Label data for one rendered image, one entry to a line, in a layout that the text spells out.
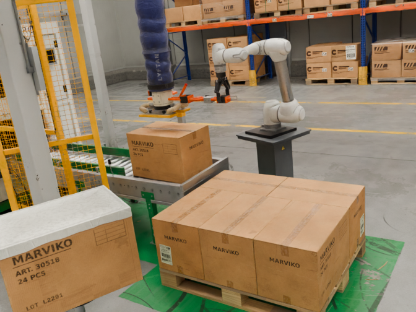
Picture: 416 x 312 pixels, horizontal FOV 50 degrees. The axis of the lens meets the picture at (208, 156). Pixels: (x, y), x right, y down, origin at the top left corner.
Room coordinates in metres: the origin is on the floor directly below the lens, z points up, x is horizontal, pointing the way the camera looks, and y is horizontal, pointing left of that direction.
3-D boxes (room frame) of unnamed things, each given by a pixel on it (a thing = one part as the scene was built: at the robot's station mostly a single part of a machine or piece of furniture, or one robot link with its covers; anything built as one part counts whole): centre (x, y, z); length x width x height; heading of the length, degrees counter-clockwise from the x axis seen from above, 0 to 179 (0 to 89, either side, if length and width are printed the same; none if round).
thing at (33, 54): (3.18, 1.17, 1.62); 0.20 x 0.05 x 0.30; 55
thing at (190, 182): (3.50, 0.03, 0.58); 0.70 x 0.03 x 0.06; 145
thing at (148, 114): (3.64, 0.38, 1.11); 0.34 x 0.10 x 0.05; 56
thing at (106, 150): (4.60, 1.13, 0.60); 1.60 x 0.10 x 0.09; 55
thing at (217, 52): (3.38, -0.18, 1.56); 0.13 x 0.11 x 0.16; 48
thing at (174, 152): (3.71, 0.32, 0.75); 0.60 x 0.40 x 0.40; 52
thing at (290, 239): (2.88, -0.33, 0.34); 1.20 x 1.00 x 0.40; 55
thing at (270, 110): (3.93, -0.63, 0.94); 0.18 x 0.16 x 0.22; 48
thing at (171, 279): (2.88, -0.33, 0.07); 1.20 x 1.00 x 0.14; 55
